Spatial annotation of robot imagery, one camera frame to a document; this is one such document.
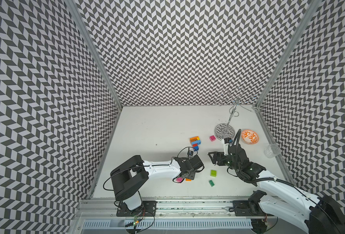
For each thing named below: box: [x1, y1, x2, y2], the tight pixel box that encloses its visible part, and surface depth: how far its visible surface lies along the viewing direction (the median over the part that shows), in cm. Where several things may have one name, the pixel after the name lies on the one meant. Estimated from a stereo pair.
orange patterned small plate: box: [241, 129, 260, 145], surface depth 98 cm
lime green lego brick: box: [210, 169, 217, 177], surface depth 84 cm
